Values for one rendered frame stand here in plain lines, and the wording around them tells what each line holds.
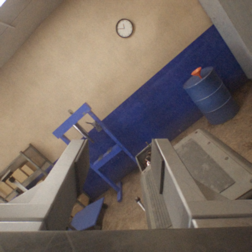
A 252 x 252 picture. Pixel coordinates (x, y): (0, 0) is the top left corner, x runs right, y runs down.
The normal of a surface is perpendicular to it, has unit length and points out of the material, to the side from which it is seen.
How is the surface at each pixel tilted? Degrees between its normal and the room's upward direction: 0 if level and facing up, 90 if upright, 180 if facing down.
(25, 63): 90
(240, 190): 0
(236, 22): 90
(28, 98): 90
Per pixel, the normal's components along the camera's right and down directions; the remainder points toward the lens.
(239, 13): 0.03, 0.30
